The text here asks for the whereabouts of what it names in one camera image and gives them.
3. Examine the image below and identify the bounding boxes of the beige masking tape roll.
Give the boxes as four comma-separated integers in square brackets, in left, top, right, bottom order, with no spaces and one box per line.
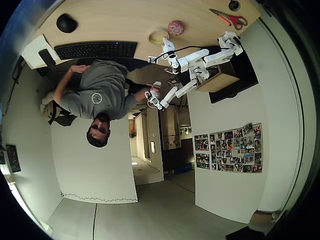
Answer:
[149,27,171,45]

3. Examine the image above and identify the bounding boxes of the white leader arm with handle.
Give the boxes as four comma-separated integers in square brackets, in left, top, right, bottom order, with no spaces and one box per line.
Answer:
[144,67,210,112]

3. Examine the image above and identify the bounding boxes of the person's left forearm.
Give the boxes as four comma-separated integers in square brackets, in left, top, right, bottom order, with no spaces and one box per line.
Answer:
[53,71,76,105]

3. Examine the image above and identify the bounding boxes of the person's right forearm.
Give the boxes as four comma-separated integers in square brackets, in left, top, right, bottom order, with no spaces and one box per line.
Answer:
[134,87,150,101]

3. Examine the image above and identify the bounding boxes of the small black round object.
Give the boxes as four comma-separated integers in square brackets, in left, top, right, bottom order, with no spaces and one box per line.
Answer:
[228,0,242,12]

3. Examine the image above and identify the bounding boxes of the person's right hand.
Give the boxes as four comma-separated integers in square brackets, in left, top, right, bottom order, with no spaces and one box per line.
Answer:
[146,83,162,95]

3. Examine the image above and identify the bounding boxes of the person's left hand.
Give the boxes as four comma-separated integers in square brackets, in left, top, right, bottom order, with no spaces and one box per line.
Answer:
[67,64,91,75]

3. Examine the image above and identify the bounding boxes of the pink patterned ball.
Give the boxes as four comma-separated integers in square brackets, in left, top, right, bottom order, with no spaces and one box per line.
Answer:
[167,19,186,36]

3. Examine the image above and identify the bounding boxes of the wooden box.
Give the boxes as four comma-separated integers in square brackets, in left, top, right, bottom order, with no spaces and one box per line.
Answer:
[196,62,241,93]

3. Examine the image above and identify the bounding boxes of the black cabinet panel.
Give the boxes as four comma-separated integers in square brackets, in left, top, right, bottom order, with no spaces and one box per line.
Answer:
[208,47,260,105]

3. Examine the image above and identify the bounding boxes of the man in grey shirt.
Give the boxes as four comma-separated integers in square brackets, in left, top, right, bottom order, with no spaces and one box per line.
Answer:
[57,58,140,149]

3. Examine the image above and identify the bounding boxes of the black computer keyboard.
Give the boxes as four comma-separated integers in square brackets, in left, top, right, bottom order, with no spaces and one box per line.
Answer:
[53,40,139,61]

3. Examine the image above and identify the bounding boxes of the stainless steel appliance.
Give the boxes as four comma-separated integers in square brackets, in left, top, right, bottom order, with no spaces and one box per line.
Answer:
[159,111,182,151]

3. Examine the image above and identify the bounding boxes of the small photo sheet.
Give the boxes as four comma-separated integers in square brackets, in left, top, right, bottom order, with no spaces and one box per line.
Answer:
[194,134,210,152]
[195,153,211,171]

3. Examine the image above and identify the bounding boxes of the black computer mouse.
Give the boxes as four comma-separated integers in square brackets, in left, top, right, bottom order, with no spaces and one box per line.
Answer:
[56,13,79,34]

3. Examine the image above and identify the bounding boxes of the large photo collage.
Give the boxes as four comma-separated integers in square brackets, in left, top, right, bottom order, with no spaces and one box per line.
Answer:
[209,122,264,174]

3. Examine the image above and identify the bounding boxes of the blue crate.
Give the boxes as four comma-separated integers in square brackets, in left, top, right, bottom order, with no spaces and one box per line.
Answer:
[173,162,195,175]

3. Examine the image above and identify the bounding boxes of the black phone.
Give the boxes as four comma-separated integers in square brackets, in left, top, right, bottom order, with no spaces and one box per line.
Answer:
[38,48,56,67]

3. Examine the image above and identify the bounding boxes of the beige and black backpack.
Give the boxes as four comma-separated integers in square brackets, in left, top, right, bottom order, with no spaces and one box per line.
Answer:
[39,89,76,127]

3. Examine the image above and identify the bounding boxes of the white paper sheet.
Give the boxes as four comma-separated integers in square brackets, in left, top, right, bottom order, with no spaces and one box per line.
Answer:
[21,34,55,70]

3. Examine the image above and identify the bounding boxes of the cardboard box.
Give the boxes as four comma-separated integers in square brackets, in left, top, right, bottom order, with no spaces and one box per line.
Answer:
[249,210,282,225]

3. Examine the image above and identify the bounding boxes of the dark framed picture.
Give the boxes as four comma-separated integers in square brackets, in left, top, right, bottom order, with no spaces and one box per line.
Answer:
[5,144,22,174]

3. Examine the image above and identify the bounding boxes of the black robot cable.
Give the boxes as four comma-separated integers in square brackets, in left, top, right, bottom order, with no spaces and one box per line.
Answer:
[163,45,219,60]

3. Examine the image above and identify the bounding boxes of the red handled scissors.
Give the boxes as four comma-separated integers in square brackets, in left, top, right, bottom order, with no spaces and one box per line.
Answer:
[209,8,249,31]

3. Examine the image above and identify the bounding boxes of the string of fairy lights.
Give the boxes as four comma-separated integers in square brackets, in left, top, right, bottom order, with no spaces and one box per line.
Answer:
[60,191,139,204]

